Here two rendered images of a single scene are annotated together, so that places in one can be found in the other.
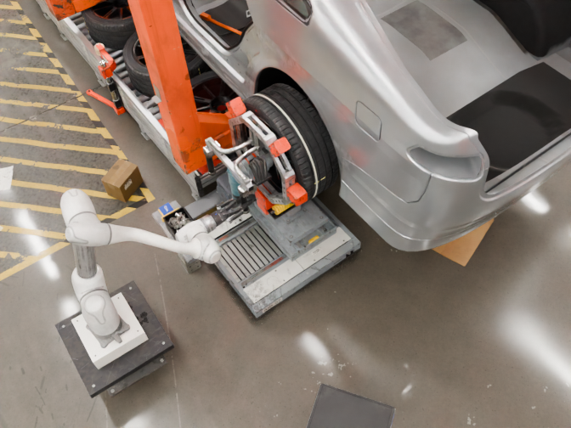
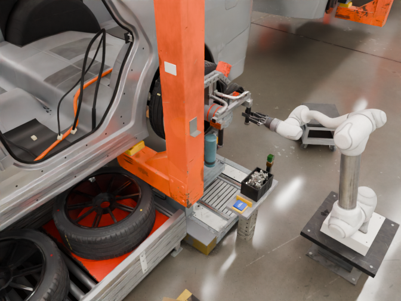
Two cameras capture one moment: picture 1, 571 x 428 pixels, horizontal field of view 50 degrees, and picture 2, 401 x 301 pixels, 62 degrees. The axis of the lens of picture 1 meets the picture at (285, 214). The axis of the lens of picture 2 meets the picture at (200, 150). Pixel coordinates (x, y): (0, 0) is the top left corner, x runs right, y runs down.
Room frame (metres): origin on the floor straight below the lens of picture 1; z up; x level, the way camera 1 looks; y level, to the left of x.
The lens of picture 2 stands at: (2.92, 2.04, 2.17)
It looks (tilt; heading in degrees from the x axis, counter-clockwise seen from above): 40 degrees down; 252
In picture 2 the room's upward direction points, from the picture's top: straight up
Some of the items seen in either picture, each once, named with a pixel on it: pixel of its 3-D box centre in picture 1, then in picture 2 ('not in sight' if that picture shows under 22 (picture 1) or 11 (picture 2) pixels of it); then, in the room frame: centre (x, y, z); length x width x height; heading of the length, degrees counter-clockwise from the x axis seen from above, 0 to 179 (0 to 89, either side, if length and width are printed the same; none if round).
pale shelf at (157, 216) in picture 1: (182, 231); (253, 194); (2.06, 0.62, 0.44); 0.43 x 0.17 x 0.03; 33
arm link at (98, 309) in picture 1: (98, 312); (361, 203); (1.50, 1.01, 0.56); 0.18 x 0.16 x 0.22; 25
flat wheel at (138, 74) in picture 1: (170, 59); (3, 288); (3.67, 0.78, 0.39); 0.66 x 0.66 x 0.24
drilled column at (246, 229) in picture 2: (185, 248); (247, 217); (2.08, 0.64, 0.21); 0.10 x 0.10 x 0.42; 33
